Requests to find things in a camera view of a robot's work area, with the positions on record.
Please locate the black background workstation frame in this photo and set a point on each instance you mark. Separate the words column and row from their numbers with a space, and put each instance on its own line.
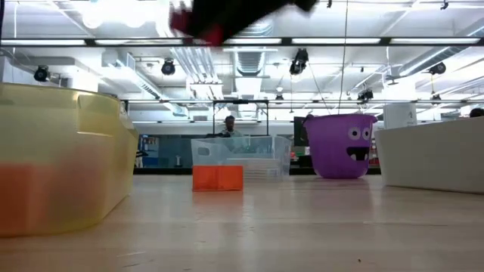
column 240, row 101

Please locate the small orange sloped block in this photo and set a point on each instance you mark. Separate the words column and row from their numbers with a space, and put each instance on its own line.
column 217, row 177

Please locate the black ceiling spotlight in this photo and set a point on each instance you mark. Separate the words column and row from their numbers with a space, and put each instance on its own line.
column 438, row 68
column 41, row 73
column 168, row 67
column 365, row 95
column 299, row 60

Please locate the blue storage shelf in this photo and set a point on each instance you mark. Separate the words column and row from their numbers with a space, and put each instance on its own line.
column 151, row 149

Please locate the yellow translucent plastic bin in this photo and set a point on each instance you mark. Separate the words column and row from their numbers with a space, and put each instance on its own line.
column 56, row 143

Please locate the black monitor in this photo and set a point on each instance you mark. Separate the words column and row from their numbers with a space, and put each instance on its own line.
column 300, row 132

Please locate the purple monster face bucket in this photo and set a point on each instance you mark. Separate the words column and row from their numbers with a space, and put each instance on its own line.
column 332, row 158

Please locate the white plastic bin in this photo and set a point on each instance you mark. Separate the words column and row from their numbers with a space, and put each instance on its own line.
column 427, row 155

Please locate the clear plastic container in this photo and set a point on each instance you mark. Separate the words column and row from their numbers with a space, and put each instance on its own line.
column 242, row 149

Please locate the black background robot arm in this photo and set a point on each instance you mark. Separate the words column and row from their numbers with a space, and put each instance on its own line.
column 217, row 135
column 140, row 154

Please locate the small red block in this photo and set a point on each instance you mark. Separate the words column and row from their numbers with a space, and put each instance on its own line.
column 213, row 36

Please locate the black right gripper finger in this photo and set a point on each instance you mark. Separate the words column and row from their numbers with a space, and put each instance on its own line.
column 242, row 13

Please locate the white sign board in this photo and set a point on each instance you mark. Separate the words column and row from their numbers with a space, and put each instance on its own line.
column 400, row 117

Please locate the small grey background object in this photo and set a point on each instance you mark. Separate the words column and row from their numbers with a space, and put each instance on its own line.
column 178, row 161

